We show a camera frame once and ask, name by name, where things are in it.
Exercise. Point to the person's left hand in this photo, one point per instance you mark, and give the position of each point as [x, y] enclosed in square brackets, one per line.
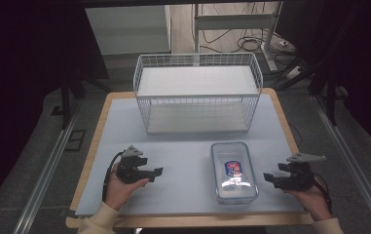
[118, 191]

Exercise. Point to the light blue table mat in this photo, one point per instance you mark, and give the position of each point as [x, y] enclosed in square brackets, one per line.
[179, 156]

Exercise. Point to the black metal stand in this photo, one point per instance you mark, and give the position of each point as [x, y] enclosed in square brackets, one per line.
[331, 100]
[66, 100]

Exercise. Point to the clear plastic lidded container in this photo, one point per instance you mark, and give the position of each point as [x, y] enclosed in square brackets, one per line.
[233, 156]

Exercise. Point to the black floor plate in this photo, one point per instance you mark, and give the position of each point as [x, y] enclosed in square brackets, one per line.
[75, 140]

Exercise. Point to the white power strip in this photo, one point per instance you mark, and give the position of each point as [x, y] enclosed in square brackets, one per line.
[292, 73]

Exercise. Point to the white metal desk frame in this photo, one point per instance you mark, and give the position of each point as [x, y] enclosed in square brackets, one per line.
[235, 22]

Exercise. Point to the person's right hand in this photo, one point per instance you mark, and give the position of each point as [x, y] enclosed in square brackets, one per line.
[316, 201]

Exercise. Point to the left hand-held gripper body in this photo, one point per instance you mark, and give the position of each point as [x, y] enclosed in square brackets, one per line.
[128, 169]

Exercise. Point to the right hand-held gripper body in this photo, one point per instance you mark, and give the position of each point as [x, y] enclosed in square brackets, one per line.
[301, 177]

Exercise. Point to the aluminium floor rail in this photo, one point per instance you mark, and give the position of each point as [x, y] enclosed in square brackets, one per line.
[46, 172]
[352, 162]

